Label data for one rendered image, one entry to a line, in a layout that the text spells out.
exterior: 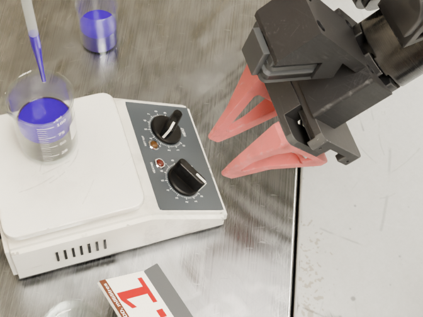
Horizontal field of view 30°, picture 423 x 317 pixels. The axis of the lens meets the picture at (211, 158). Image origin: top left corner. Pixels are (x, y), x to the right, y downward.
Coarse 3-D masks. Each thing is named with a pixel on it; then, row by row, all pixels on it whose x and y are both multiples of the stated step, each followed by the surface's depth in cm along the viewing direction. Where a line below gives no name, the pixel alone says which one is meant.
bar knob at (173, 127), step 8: (176, 112) 74; (152, 120) 74; (160, 120) 74; (168, 120) 74; (176, 120) 73; (152, 128) 73; (160, 128) 74; (168, 128) 72; (176, 128) 75; (160, 136) 73; (168, 136) 73; (176, 136) 74
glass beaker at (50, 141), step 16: (16, 80) 63; (32, 80) 64; (48, 80) 64; (64, 80) 64; (16, 96) 64; (32, 96) 66; (48, 96) 67; (64, 96) 66; (16, 112) 65; (64, 112) 62; (16, 128) 63; (32, 128) 62; (48, 128) 62; (64, 128) 63; (32, 144) 64; (48, 144) 64; (64, 144) 65; (32, 160) 67; (48, 160) 66; (64, 160) 67
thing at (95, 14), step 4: (88, 12) 84; (92, 12) 84; (96, 12) 84; (100, 12) 84; (104, 12) 84; (108, 12) 84; (84, 16) 83; (88, 16) 83; (92, 16) 83; (96, 16) 83; (100, 16) 83; (104, 16) 83; (108, 16) 83
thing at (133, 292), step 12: (132, 276) 71; (120, 288) 68; (132, 288) 69; (144, 288) 70; (120, 300) 67; (132, 300) 68; (144, 300) 69; (156, 300) 70; (132, 312) 67; (144, 312) 68; (156, 312) 69
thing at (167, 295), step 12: (156, 264) 73; (120, 276) 70; (144, 276) 72; (156, 276) 72; (156, 288) 71; (168, 288) 72; (108, 300) 67; (168, 300) 71; (180, 300) 71; (168, 312) 70; (180, 312) 71
